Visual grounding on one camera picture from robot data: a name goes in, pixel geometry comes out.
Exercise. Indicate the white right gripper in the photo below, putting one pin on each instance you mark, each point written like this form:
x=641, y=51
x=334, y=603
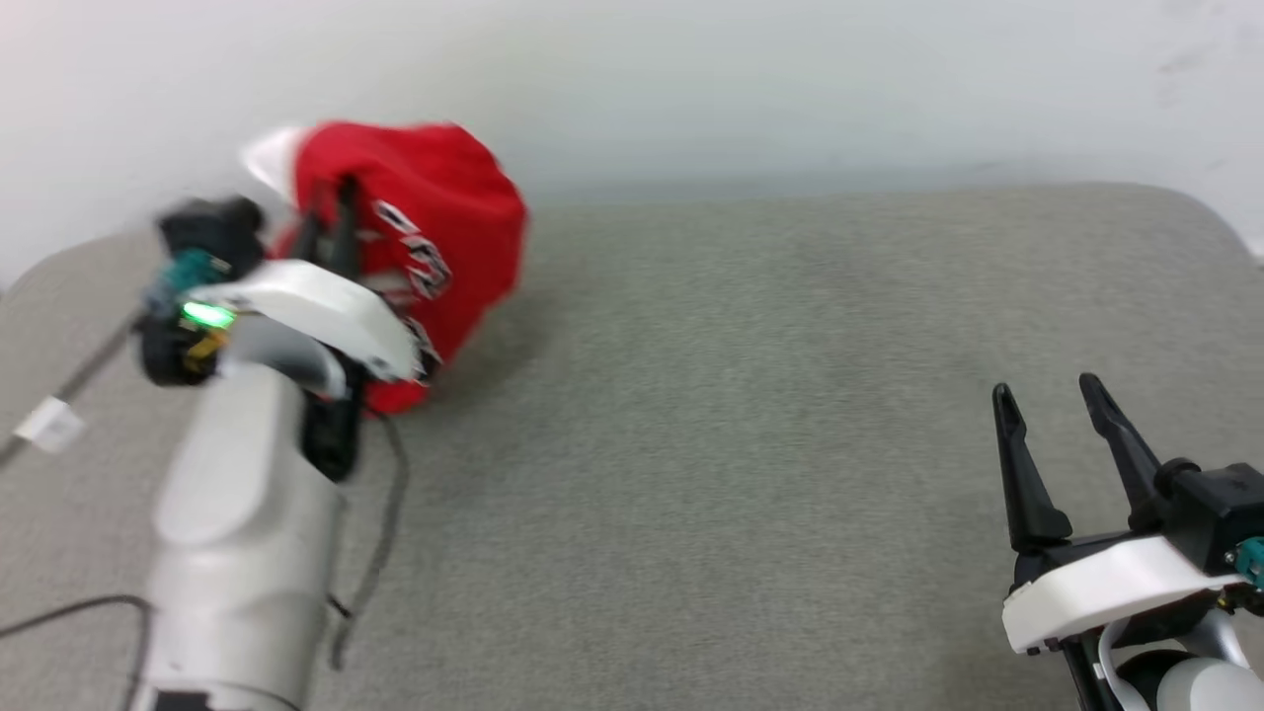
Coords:
x=1106, y=588

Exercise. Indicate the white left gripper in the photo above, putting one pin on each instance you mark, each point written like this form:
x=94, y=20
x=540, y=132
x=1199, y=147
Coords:
x=316, y=301

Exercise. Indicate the red and white garment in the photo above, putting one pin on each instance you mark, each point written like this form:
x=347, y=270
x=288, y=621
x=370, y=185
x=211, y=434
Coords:
x=449, y=197

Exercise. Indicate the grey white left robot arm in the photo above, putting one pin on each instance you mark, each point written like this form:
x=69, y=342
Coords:
x=242, y=533

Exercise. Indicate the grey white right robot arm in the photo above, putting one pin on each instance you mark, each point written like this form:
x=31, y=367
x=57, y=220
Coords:
x=1175, y=671

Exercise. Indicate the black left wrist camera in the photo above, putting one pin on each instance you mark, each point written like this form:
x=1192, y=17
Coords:
x=197, y=267

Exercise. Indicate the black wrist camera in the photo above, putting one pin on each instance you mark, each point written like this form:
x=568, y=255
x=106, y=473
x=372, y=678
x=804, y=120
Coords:
x=197, y=267
x=1220, y=513

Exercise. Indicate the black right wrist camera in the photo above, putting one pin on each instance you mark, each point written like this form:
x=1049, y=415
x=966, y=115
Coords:
x=1220, y=513

